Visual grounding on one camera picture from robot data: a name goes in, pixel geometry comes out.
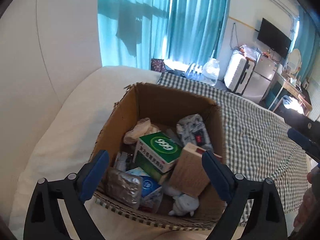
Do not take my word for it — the water bottle pack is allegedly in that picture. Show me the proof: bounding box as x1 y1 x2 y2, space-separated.
184 63 203 82

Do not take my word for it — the brown cardboard box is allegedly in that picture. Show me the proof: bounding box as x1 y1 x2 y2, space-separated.
90 83 226 231

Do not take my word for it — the white plush toy blue star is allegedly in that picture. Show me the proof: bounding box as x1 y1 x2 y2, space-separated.
162 181 200 217

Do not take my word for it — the checkered tablecloth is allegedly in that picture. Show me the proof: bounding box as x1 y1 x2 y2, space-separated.
158 73 309 213

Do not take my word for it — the silver patterned pouch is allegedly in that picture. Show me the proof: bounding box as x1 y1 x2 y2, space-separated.
176 114 213 151

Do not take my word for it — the kraft paper box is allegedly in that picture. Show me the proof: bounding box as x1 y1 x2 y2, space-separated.
169 142 219 199

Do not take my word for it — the large water jug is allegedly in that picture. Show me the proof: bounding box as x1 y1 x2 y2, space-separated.
202 58 220 86

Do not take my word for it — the green 999 medicine box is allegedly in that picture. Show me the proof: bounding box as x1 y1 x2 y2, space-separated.
133 132 182 185

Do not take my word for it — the person right hand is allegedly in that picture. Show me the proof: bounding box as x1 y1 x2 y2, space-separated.
293 164 319 228

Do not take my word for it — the wooden desk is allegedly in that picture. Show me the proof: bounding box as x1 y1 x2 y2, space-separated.
264 73 312 116

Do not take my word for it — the white suitcase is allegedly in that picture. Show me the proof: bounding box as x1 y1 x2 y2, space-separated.
223 50 255 95

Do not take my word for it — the patterned gift bag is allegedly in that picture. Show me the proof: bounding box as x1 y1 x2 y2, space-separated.
150 59 166 73

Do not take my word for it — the silver foil blister pack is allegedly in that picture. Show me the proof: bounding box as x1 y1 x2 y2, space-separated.
105 167 143 210

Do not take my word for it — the oval vanity mirror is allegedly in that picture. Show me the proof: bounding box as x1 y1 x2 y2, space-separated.
286 48 302 75

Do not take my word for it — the silver mini fridge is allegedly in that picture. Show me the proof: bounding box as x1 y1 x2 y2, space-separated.
242 55 276 104

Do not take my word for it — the teal curtain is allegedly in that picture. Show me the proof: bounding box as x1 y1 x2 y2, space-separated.
98 0 230 69

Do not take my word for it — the blue tissue pack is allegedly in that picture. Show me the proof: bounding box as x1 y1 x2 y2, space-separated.
127 167 163 213

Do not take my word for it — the black wall television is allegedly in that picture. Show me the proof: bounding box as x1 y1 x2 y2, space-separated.
257 18 292 59

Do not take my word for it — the cream cloth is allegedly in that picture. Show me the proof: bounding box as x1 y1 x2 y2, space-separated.
123 118 160 145

